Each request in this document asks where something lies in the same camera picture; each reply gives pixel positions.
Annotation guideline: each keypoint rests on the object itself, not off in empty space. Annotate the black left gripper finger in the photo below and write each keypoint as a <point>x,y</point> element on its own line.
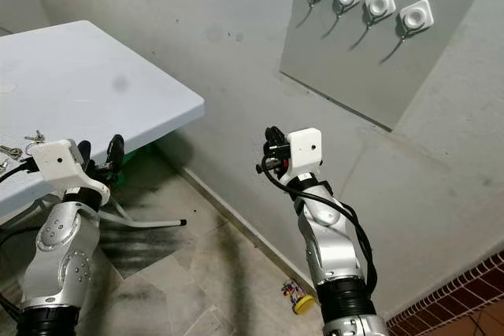
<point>116,149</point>

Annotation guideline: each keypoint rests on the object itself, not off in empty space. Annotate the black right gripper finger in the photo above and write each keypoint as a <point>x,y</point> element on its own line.
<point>274,134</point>

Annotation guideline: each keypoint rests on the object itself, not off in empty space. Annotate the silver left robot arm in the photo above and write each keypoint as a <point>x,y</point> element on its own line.
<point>63,257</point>

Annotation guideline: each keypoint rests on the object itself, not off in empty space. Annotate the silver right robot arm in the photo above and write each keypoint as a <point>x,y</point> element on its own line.
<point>331,249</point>

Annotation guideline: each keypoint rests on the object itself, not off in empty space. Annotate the silver keys with dark head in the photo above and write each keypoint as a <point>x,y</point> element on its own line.
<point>12,152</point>

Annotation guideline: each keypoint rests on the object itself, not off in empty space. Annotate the pale blue folding table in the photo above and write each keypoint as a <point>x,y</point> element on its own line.
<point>94,76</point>

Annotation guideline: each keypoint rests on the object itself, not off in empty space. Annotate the white metal table leg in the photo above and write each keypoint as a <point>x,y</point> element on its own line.
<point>161,223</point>

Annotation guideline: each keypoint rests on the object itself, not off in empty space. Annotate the small yellow wheel toy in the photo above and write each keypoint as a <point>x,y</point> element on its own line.
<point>305,303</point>

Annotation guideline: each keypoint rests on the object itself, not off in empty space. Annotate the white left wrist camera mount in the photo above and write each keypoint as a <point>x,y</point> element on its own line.
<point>59,161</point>

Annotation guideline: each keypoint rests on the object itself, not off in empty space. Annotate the grey metal wall panel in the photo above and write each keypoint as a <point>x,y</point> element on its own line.
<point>346,60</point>

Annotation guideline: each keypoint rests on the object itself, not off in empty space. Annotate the dark red tile wall edging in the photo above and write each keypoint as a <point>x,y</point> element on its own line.
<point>449,297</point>

